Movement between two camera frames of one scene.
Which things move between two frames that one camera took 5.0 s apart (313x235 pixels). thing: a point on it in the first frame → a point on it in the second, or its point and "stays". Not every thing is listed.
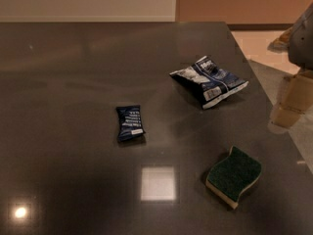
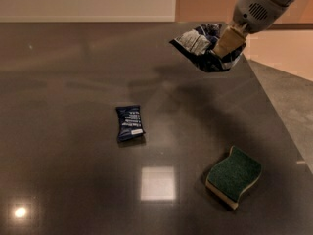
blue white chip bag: [208, 82] → [198, 43]
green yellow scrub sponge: [232, 173] stays
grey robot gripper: [303, 44] → [257, 13]
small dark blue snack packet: [130, 122] stays
